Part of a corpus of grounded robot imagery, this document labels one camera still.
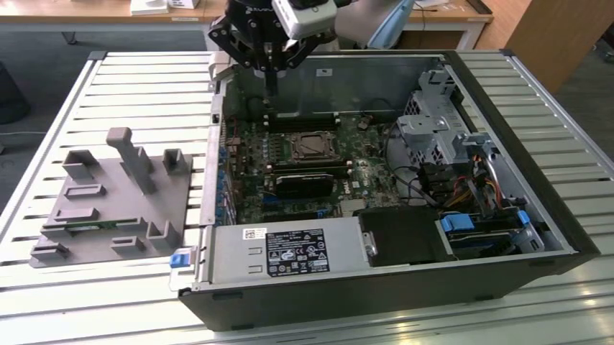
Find silver CPU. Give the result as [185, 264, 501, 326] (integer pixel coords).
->
[295, 135, 332, 157]

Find black expansion slot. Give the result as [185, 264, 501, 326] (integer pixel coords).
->
[261, 212, 319, 222]

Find CPU socket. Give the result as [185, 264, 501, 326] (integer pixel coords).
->
[285, 131, 344, 162]

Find black PC case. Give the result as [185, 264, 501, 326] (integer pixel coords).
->
[166, 49, 603, 332]

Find metal socket cover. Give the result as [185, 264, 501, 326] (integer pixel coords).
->
[287, 132, 340, 162]

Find silver chipset heatsink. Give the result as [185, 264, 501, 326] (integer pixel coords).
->
[339, 200, 369, 217]

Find silver drive cage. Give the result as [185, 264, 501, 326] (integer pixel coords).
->
[393, 69, 497, 167]

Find hard disk in blue carrier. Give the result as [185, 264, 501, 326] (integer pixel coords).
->
[436, 211, 519, 260]

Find black plastic shroud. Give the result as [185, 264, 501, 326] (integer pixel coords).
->
[352, 206, 455, 268]

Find wooden cabinet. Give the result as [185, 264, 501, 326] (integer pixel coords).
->
[500, 0, 614, 93]

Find silver metal latch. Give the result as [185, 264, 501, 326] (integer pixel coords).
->
[361, 231, 379, 257]

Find silver power supply unit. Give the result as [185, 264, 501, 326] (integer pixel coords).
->
[209, 216, 375, 287]

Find green motherboard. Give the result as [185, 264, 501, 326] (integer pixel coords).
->
[217, 111, 401, 226]

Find black graphics card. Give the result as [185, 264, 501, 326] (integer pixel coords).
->
[264, 172, 336, 200]

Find blue case latch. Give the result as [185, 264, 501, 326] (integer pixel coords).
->
[169, 247, 193, 269]

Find wooden desk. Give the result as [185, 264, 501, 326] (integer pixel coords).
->
[0, 0, 495, 51]

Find white cardboard box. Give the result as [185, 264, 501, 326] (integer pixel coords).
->
[128, 0, 170, 17]

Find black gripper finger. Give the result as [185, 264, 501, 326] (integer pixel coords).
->
[206, 15, 275, 96]
[271, 32, 339, 96]

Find yellow red power wires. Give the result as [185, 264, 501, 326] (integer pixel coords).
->
[443, 153, 507, 217]

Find green RAM stick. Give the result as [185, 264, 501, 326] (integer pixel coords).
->
[65, 221, 120, 231]

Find grey parts rack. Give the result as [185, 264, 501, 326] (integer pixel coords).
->
[26, 126, 194, 270]

